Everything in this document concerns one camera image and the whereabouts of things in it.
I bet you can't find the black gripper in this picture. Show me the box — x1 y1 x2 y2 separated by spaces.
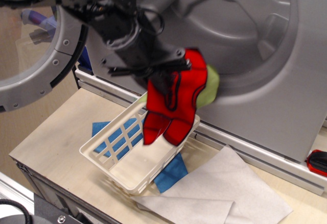
101 31 192 94

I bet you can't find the red cloth with dark trim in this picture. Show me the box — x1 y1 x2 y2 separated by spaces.
143 49 207 146

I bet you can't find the light green cloth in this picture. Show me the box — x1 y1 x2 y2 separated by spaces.
196 65 220 109

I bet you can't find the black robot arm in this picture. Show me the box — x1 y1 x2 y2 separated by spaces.
1 0 192 94

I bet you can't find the white plastic laundry basket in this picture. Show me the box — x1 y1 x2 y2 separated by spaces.
79 92 201 196

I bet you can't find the blue cloth under basket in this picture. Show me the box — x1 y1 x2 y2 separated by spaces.
92 121 188 193

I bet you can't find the grey felt cloth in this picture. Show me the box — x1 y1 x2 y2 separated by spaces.
133 146 292 223

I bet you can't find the grey round washer door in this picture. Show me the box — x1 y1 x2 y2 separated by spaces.
1 6 88 112

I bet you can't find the blue and white spray bottle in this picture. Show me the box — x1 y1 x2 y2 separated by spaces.
20 9 57 44

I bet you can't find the red and black tool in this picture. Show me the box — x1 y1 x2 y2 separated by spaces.
306 150 326 177

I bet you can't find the aluminium profile rail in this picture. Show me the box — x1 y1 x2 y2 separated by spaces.
75 69 326 195

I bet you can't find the aluminium table frame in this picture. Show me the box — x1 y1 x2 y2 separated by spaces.
1 161 119 223

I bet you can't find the black metal bracket with bolt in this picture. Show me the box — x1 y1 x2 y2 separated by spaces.
33 194 91 224

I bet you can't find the black cable bottom left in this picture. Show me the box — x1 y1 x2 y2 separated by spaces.
0 198 33 224

